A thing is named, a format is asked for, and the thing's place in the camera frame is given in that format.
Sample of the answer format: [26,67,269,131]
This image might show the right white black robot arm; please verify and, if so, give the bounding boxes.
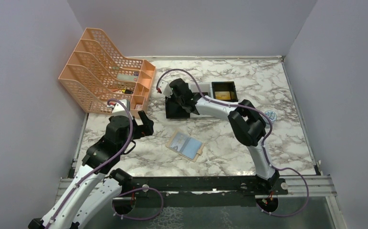
[158,79,279,194]

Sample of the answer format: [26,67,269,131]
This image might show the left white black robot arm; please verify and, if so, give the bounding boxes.
[28,111,154,229]

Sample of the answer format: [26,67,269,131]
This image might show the gold card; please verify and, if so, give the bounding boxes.
[214,91,231,100]

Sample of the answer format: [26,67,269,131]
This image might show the black left tray bin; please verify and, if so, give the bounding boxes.
[165,96,190,119]

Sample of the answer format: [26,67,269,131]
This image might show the black tray bin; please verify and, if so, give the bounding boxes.
[165,96,190,119]
[211,81,238,102]

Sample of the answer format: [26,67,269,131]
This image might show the white middle tray bin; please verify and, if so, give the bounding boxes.
[189,82,213,119]

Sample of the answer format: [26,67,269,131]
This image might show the black right tray bin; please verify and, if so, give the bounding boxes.
[211,81,238,102]

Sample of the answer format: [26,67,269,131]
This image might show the items in organizer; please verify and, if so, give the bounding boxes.
[98,63,140,101]

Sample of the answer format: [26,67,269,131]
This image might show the peach plastic file organizer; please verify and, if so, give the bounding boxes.
[58,28,157,116]

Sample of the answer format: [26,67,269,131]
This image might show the blue white round tin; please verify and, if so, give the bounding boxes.
[264,110,277,122]

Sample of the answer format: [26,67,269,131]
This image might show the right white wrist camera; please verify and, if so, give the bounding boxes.
[157,80,173,98]

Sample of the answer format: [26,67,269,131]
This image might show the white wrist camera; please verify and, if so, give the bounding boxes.
[107,99,130,117]
[157,80,173,98]

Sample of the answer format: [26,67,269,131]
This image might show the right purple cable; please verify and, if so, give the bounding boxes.
[156,69,311,218]

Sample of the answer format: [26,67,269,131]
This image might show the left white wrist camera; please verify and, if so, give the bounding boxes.
[107,99,130,117]

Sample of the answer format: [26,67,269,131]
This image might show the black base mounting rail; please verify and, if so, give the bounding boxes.
[111,175,288,212]

